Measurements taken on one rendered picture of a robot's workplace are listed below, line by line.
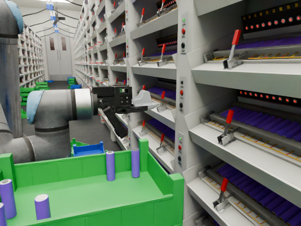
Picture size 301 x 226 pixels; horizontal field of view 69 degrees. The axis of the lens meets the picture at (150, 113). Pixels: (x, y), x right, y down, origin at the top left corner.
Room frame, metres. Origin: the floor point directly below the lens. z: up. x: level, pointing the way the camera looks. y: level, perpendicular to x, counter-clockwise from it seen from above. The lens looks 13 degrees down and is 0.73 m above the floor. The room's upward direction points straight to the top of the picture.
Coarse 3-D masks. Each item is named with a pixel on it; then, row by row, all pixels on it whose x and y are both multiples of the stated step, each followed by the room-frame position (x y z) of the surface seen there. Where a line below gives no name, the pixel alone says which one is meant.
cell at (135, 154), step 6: (132, 150) 0.45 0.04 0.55; (138, 150) 0.45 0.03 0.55; (132, 156) 0.45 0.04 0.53; (138, 156) 0.45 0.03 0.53; (132, 162) 0.45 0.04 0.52; (138, 162) 0.45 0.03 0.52; (132, 168) 0.45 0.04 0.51; (138, 168) 0.45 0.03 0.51; (132, 174) 0.45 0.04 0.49; (138, 174) 0.45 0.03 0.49
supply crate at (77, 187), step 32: (0, 160) 0.39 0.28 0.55; (64, 160) 0.44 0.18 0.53; (96, 160) 0.46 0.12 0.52; (128, 160) 0.48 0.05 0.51; (32, 192) 0.39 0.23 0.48; (64, 192) 0.39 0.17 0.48; (96, 192) 0.39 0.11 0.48; (128, 192) 0.39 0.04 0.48; (160, 192) 0.39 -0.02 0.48; (32, 224) 0.24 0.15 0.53; (64, 224) 0.26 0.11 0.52; (96, 224) 0.27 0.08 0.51; (128, 224) 0.28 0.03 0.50; (160, 224) 0.30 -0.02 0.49
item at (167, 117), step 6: (144, 84) 1.38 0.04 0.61; (150, 84) 1.40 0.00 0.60; (168, 84) 1.24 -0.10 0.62; (174, 84) 1.16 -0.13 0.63; (132, 90) 1.36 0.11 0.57; (138, 90) 1.37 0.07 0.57; (162, 102) 1.07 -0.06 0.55; (150, 114) 1.07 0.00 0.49; (156, 114) 0.97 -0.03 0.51; (162, 114) 0.92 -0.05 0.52; (168, 114) 0.89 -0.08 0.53; (174, 114) 0.79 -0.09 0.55; (162, 120) 0.92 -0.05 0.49; (168, 120) 0.85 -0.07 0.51; (174, 120) 0.79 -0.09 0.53; (168, 126) 0.88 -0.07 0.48; (174, 126) 0.81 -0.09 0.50
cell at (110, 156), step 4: (108, 152) 0.44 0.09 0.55; (112, 152) 0.44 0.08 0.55; (108, 156) 0.44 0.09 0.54; (112, 156) 0.44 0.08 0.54; (108, 160) 0.44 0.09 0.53; (112, 160) 0.44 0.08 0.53; (108, 164) 0.44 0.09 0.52; (112, 164) 0.44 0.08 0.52; (108, 168) 0.44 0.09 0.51; (112, 168) 0.44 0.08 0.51; (108, 172) 0.44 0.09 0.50; (112, 172) 0.44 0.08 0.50; (108, 176) 0.44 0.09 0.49; (112, 176) 0.44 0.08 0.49; (108, 180) 0.44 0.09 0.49; (112, 180) 0.44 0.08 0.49
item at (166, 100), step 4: (152, 92) 1.22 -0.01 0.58; (152, 96) 1.19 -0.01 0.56; (156, 96) 1.13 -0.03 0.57; (160, 96) 1.09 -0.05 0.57; (164, 96) 1.07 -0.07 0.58; (156, 100) 1.10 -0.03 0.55; (160, 100) 1.09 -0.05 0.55; (164, 100) 1.04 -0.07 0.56; (168, 100) 0.99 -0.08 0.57; (172, 100) 0.97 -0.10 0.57; (172, 104) 0.96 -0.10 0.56
